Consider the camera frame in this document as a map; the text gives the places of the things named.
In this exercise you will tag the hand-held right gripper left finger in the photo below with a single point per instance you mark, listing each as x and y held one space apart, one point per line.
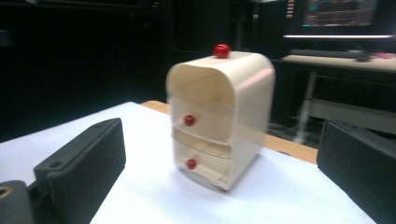
84 161

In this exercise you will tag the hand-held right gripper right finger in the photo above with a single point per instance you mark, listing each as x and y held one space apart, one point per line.
358 161

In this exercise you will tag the cream plastic drawer cabinet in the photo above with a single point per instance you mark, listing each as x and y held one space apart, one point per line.
249 102

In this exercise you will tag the clear-front drawer with red knob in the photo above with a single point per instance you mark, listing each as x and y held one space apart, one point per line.
205 121

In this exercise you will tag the white table board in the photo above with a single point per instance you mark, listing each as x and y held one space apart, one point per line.
149 199

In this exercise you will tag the black computer mouse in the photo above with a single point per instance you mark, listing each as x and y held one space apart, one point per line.
363 58

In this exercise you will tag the black keyboard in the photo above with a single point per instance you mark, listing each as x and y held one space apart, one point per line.
323 53

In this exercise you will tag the cream drawer with red knob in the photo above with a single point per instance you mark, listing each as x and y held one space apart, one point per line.
208 168

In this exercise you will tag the computer monitor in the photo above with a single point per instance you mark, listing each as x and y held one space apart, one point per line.
336 15

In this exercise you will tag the red ball knob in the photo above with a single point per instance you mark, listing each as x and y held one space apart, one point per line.
221 50

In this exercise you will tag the desk with white metal frame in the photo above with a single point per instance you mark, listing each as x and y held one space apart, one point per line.
336 63

